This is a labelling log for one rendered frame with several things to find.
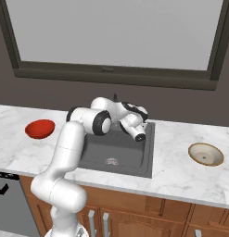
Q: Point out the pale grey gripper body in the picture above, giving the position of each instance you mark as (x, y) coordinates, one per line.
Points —
(144, 125)

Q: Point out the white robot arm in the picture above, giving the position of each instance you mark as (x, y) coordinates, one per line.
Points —
(67, 145)

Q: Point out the grey sink basin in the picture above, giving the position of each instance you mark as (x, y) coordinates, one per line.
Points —
(125, 154)

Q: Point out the silver sink drain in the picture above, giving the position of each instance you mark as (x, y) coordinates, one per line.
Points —
(111, 161)

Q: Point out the beige bowl with brown rim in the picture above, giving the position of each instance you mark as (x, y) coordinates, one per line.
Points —
(206, 154)

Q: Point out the red bowl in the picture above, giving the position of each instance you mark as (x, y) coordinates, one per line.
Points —
(40, 128)

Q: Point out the black tap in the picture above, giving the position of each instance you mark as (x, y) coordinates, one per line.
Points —
(114, 97)

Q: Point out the brown wooden drawer front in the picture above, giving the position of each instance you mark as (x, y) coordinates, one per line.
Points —
(208, 214)
(125, 200)

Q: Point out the brown wooden cupboard door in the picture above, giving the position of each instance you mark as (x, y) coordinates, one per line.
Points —
(85, 220)
(214, 231)
(140, 225)

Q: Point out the grey dishwasher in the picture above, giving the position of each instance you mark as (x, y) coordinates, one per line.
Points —
(14, 209)

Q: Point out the window with dark frame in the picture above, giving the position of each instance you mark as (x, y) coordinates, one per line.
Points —
(112, 31)

